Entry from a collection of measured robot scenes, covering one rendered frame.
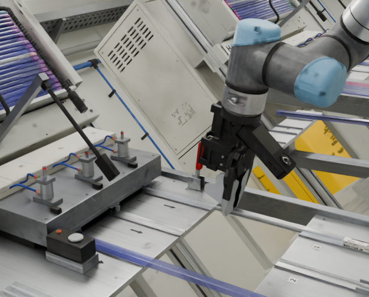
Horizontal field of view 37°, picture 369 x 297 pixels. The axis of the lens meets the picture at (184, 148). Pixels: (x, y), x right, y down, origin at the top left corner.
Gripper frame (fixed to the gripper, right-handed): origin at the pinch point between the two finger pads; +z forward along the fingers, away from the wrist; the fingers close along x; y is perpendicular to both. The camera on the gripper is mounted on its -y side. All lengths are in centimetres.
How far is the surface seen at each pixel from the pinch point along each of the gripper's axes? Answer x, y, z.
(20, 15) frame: -11, 67, -19
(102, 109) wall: -181, 170, 91
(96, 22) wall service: -222, 213, 51
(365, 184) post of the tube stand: -34.4, -17.4, 2.2
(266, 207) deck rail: -8.0, -4.1, 1.7
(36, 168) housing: 15.6, 34.8, -0.9
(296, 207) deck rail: -8.0, -9.8, -1.2
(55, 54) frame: -9, 54, -13
